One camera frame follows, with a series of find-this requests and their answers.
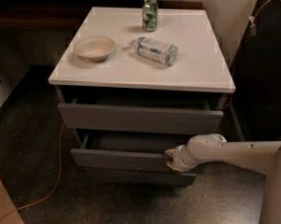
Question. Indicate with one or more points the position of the white-topped grey drawer cabinet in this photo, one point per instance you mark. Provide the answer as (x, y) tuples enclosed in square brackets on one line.
[(199, 79)]

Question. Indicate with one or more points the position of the clear plastic water bottle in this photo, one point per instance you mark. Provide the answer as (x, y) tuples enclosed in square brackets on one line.
[(155, 50)]

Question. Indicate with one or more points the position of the light wooden board corner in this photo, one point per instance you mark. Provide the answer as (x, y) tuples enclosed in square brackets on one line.
[(1, 199)]

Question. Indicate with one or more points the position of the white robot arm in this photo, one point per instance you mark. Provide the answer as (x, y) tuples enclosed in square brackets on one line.
[(263, 157)]

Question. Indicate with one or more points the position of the green soda can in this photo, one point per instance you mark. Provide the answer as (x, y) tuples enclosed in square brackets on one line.
[(150, 15)]

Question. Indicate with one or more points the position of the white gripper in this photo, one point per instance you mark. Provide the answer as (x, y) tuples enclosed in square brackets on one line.
[(178, 158)]

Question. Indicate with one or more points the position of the dark cabinet at right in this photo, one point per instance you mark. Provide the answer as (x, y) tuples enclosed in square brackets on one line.
[(256, 73)]

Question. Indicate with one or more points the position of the grey top drawer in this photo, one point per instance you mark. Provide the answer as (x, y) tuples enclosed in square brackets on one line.
[(140, 119)]

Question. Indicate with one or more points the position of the white paper bowl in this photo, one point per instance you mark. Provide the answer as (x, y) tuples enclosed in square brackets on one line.
[(94, 48)]

